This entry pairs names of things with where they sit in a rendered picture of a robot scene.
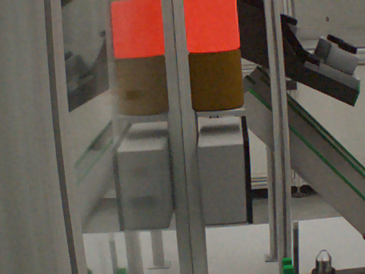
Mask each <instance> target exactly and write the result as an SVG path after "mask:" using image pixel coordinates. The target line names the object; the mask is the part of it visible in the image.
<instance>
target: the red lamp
mask: <svg viewBox="0 0 365 274"><path fill-rule="evenodd" d="M183 4H184V12H185V21H186V29H187V51H189V52H208V51H217V50H219V51H224V50H233V49H238V48H239V47H240V40H239V24H238V17H237V10H236V0H183Z"/></svg>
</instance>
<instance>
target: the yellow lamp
mask: <svg viewBox="0 0 365 274"><path fill-rule="evenodd" d="M188 64H189V72H190V82H191V100H192V109H194V110H195V111H217V110H224V109H233V108H236V107H241V106H242V105H243V104H244V93H243V72H242V61H241V50H240V49H239V48H238V49H233V50H224V51H219V50H217V51H208V52H191V53H189V54H188Z"/></svg>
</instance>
